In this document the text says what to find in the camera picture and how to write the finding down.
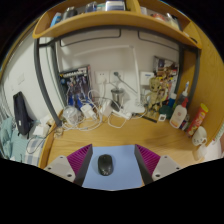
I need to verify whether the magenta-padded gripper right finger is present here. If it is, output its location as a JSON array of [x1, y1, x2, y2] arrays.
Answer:
[[134, 143, 183, 185]]

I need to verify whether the wooden shelf unit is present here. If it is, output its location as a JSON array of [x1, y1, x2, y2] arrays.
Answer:
[[32, 0, 203, 50]]

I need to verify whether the dark grey metal frame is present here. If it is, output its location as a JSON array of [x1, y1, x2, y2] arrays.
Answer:
[[32, 24, 202, 128]]

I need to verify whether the teal bedding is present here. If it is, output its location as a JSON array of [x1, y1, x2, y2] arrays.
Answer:
[[0, 116, 44, 166]]

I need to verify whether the black bag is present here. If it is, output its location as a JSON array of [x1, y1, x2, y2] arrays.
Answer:
[[12, 91, 33, 138]]

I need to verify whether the white power strip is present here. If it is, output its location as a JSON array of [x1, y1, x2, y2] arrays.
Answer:
[[111, 109, 133, 120]]

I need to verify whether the dark green round box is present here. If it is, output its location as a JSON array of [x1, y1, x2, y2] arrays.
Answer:
[[159, 105, 174, 120]]

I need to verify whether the colourful picture box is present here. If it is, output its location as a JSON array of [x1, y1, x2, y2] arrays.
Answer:
[[153, 55, 179, 84]]

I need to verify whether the white printed mug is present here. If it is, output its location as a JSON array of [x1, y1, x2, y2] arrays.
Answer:
[[191, 125, 208, 147]]

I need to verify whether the blue model kit box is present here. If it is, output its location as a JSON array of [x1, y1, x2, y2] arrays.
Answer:
[[59, 64, 94, 109]]

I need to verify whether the clear round plastic container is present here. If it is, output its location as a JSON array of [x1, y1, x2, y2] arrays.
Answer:
[[62, 105, 81, 125]]

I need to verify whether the red and yellow chips can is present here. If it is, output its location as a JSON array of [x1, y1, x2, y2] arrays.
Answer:
[[185, 102, 209, 138]]

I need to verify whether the black flat bar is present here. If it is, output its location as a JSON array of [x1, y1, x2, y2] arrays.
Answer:
[[143, 113, 159, 124]]

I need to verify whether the white cable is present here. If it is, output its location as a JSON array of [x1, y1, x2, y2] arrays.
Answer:
[[61, 89, 134, 133]]

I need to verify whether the white wall-mounted box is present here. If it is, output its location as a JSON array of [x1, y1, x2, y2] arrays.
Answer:
[[139, 71, 155, 87]]

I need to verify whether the black computer mouse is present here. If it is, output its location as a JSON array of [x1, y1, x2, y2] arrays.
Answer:
[[97, 154, 115, 177]]

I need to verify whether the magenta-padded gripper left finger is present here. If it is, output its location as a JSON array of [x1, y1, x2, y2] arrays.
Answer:
[[43, 143, 94, 187]]

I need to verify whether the white charger block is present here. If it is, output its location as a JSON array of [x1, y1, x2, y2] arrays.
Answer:
[[80, 103, 98, 120], [99, 99, 113, 117]]

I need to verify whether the white red-capped pump bottle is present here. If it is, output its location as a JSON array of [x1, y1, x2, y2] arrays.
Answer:
[[169, 97, 189, 129]]

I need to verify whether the white wall socket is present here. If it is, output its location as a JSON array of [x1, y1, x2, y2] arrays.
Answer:
[[109, 69, 124, 84], [94, 70, 109, 84]]

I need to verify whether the metal cup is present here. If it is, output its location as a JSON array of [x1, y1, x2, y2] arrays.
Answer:
[[111, 88, 125, 105]]

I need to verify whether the light blue mouse pad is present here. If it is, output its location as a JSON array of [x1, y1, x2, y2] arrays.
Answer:
[[81, 145, 145, 192]]

